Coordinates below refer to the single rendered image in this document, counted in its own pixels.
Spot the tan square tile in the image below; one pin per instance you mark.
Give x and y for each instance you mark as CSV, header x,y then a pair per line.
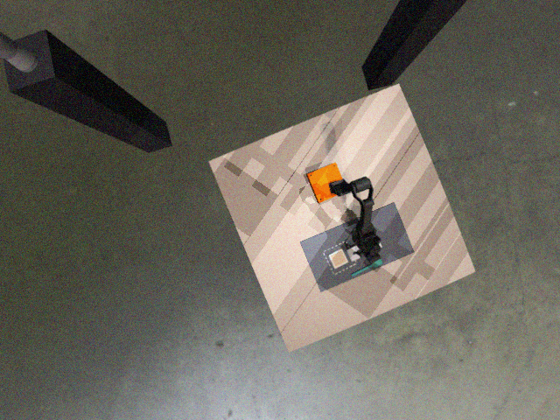
x,y
338,258

